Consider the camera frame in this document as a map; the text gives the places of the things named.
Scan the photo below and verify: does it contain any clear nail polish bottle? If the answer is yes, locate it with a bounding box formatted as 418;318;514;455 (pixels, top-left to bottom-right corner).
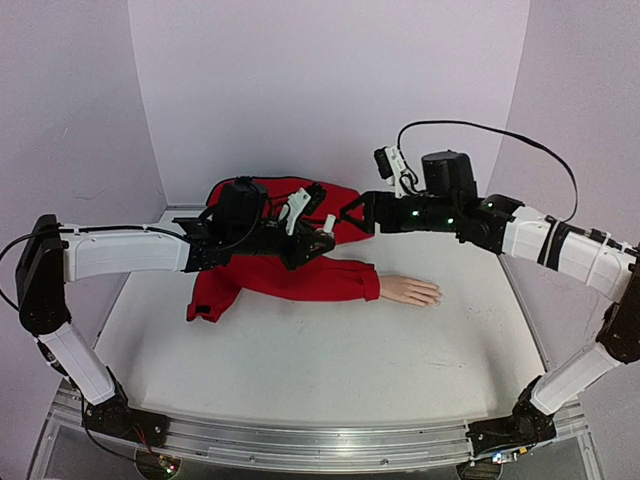
316;229;336;242

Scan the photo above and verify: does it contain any mannequin hand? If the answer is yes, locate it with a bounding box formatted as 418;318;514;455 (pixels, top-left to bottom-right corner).
379;275;442;308

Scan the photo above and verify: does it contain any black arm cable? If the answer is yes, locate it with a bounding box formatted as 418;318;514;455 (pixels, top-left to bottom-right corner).
397;119;580;221
0;232;66;311

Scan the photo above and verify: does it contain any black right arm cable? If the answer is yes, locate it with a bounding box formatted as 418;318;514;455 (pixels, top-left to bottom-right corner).
397;119;580;221

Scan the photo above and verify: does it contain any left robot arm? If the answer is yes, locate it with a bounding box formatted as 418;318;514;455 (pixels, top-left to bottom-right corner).
15;177;336;446

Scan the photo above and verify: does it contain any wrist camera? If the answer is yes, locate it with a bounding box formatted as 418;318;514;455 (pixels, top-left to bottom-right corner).
373;146;418;198
278;182;327;236

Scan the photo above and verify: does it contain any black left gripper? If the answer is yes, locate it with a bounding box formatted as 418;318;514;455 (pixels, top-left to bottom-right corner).
234;219;338;272

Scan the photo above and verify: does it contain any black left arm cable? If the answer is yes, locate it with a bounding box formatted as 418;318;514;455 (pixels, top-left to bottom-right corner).
0;232;66;311

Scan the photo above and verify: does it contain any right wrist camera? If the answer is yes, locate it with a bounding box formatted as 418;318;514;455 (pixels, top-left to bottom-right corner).
373;146;418;198

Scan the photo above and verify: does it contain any red jacket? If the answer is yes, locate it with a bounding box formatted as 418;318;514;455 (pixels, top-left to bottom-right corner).
186;176;380;323

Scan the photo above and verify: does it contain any aluminium table front rail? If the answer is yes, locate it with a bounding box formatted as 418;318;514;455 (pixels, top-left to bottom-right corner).
30;384;600;478

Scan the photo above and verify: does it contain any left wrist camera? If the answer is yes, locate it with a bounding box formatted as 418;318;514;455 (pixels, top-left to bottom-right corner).
278;182;327;236

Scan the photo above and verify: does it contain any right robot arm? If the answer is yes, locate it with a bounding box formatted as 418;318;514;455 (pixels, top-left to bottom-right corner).
339;147;639;424

